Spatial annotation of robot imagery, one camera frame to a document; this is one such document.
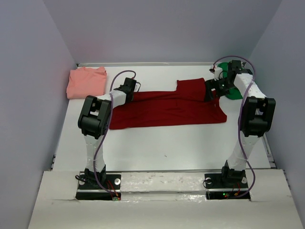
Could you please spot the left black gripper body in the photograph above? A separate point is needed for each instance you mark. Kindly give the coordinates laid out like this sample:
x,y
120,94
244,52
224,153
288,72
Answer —
x,y
132,98

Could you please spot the red t shirt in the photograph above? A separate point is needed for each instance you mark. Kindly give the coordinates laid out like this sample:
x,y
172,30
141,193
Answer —
x,y
184,106

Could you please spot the green t shirt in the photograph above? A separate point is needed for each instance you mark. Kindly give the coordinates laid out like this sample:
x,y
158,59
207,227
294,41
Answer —
x,y
234,93

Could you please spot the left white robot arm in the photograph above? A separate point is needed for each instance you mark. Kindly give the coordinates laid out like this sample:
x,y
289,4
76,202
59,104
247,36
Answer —
x,y
94,122

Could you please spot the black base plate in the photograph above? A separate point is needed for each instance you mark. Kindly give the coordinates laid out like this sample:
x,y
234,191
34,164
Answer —
x,y
218,189
90,190

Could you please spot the aluminium table frame rail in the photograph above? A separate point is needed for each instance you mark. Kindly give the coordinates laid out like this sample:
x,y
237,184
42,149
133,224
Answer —
x,y
124,64

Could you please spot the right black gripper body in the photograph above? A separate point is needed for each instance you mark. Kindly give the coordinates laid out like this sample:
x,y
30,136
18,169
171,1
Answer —
x,y
223,86

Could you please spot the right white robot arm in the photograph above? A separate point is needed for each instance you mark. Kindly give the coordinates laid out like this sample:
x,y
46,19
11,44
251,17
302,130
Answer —
x,y
255,119

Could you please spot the white front cover board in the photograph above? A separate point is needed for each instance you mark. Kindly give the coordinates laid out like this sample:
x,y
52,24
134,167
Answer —
x,y
155,200

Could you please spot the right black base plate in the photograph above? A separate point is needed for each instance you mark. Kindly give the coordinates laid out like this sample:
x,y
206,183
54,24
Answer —
x,y
218,189

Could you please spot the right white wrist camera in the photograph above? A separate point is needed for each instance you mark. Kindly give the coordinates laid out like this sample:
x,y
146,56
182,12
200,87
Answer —
x,y
217,72

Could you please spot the folded pink t shirt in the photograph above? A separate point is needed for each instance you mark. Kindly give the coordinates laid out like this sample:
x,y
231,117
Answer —
x,y
86,81

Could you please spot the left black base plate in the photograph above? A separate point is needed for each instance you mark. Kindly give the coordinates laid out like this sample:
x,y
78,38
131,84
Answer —
x,y
90,190

